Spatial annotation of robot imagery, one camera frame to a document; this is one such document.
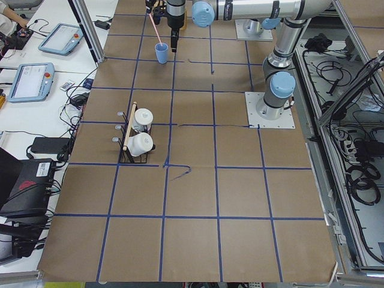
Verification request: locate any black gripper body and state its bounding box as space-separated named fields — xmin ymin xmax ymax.
xmin=166 ymin=0 xmax=185 ymax=30
xmin=145 ymin=0 xmax=156 ymax=13

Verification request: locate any pink chopstick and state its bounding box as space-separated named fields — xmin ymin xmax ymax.
xmin=148 ymin=13 xmax=163 ymax=46

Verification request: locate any light blue cup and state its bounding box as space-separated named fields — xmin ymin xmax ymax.
xmin=155 ymin=43 xmax=169 ymax=64

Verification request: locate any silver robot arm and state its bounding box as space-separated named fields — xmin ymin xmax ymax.
xmin=145 ymin=1 xmax=281 ymax=37
xmin=192 ymin=1 xmax=331 ymax=120

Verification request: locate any wooden rack rod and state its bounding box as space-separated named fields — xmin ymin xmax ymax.
xmin=122 ymin=101 xmax=137 ymax=151

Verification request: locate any upper white mug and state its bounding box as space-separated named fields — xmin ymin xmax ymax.
xmin=132 ymin=108 xmax=154 ymax=133

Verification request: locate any white mug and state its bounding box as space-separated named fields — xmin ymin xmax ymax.
xmin=128 ymin=133 xmax=155 ymax=157
xmin=132 ymin=108 xmax=154 ymax=133

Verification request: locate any upper teach pendant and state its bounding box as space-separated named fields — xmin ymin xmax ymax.
xmin=38 ymin=23 xmax=83 ymax=56

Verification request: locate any teach pendant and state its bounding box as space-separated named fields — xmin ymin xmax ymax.
xmin=7 ymin=62 xmax=55 ymax=103
xmin=38 ymin=23 xmax=83 ymax=56

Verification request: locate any small remote control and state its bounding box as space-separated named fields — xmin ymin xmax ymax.
xmin=59 ymin=80 xmax=75 ymax=92

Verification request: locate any lower white mug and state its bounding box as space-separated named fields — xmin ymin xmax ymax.
xmin=128 ymin=133 xmax=155 ymax=157

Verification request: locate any lower teach pendant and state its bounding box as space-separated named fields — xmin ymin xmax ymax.
xmin=7 ymin=62 xmax=55 ymax=103

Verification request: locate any black power adapter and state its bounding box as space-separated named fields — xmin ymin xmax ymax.
xmin=30 ymin=137 xmax=70 ymax=154

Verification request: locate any black computer box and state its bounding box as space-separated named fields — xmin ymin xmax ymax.
xmin=1 ymin=158 xmax=56 ymax=218

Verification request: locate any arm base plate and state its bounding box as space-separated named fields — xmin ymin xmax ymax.
xmin=235 ymin=19 xmax=273 ymax=42
xmin=245 ymin=92 xmax=295 ymax=129

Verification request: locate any aluminium frame post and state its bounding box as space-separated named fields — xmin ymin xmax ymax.
xmin=68 ymin=0 xmax=104 ymax=64

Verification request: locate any black wire mug rack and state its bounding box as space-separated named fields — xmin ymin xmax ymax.
xmin=114 ymin=108 xmax=155 ymax=163

